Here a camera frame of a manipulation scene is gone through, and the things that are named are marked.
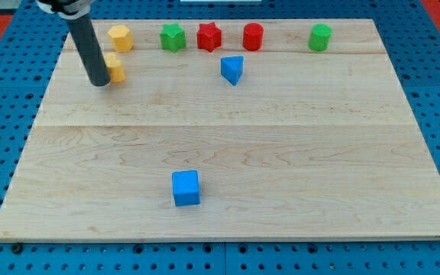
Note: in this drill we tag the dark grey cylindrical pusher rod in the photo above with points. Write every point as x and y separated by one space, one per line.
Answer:
89 50

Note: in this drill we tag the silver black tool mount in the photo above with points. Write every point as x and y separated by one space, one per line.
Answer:
66 9

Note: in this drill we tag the yellow heart block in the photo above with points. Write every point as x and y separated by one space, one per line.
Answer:
115 68

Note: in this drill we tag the yellow hexagon block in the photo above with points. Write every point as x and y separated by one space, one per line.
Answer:
121 38

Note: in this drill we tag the green star block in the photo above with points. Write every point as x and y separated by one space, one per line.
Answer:
172 37

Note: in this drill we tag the red star block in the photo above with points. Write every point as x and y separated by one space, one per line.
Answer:
208 36

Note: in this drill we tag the blue triangle block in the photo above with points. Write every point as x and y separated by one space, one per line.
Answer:
232 68

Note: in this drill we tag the light wooden board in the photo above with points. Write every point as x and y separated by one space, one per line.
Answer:
306 147

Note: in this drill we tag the red cylinder block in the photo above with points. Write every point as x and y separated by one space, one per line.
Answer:
253 34

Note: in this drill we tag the blue cube block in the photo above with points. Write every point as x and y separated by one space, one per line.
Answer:
185 188

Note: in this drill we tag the green cylinder block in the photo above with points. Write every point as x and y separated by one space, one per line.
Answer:
319 37

